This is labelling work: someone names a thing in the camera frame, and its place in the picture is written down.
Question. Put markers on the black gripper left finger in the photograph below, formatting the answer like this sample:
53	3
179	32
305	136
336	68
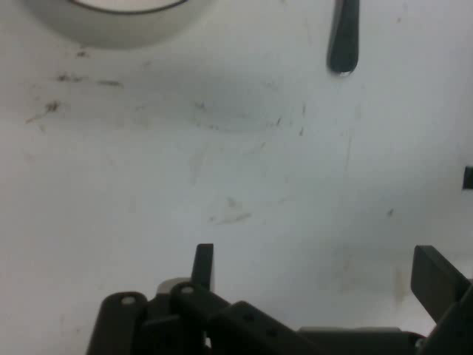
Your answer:
192	318

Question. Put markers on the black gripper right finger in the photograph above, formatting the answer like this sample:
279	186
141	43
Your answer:
443	292

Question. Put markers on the dark metal serrated knife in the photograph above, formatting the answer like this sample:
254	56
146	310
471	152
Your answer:
344	40

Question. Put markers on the small black object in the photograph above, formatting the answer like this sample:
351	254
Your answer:
468	178

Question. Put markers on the white plate with black rim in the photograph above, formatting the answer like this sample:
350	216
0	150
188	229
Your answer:
118	29

